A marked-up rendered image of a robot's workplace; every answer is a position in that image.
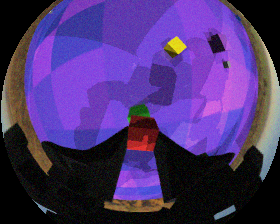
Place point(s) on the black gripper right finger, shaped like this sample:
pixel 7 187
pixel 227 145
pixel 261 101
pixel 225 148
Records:
pixel 179 169

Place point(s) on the red block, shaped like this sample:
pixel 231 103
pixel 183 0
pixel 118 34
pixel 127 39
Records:
pixel 142 133

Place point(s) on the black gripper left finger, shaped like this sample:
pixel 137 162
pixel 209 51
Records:
pixel 99 165

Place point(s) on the yellow cube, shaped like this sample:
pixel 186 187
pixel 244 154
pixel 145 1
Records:
pixel 174 47

